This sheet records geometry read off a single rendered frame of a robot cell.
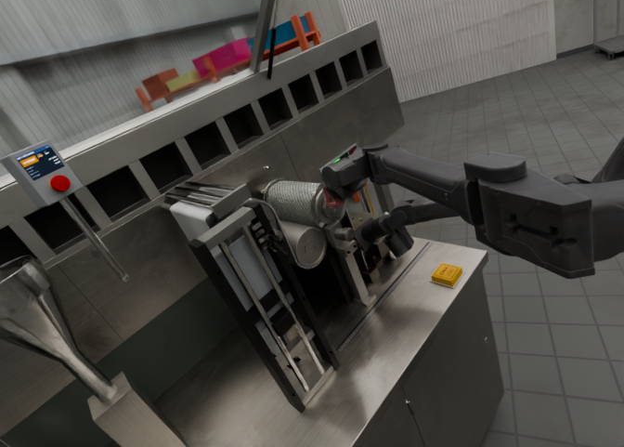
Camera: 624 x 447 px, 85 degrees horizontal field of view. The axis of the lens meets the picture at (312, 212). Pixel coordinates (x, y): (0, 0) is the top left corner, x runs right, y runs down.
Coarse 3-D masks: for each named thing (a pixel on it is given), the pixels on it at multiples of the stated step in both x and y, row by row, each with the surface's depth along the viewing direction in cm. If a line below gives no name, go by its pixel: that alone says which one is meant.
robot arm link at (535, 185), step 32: (480, 192) 39; (512, 192) 34; (544, 192) 32; (576, 192) 30; (608, 192) 30; (512, 224) 36; (544, 224) 32; (576, 224) 29; (608, 224) 29; (544, 256) 33; (576, 256) 30; (608, 256) 30
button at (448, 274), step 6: (444, 264) 112; (438, 270) 110; (444, 270) 110; (450, 270) 108; (456, 270) 108; (432, 276) 110; (438, 276) 108; (444, 276) 107; (450, 276) 106; (456, 276) 106; (438, 282) 109; (444, 282) 107; (450, 282) 105
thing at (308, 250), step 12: (288, 228) 105; (300, 228) 102; (312, 228) 101; (288, 240) 101; (300, 240) 98; (312, 240) 102; (324, 240) 105; (300, 252) 100; (312, 252) 102; (324, 252) 105; (300, 264) 100; (312, 264) 103
